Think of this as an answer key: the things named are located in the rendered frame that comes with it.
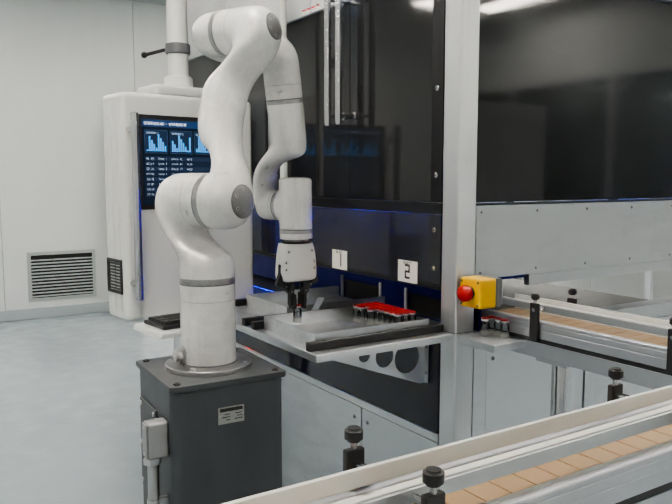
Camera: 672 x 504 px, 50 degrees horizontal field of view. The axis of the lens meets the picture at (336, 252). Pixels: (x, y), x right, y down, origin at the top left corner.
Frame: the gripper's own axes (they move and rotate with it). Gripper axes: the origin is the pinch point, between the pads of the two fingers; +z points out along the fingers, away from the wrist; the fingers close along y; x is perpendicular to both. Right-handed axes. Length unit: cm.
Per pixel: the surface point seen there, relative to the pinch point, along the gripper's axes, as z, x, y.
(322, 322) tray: 7.8, -4.1, -10.1
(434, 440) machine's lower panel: 38, 19, -30
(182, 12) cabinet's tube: -88, -81, -3
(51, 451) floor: 96, -185, 29
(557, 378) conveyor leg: 17, 47, -45
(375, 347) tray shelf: 8.4, 25.0, -6.8
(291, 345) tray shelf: 7.9, 13.5, 9.4
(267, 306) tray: 6.1, -25.8, -4.6
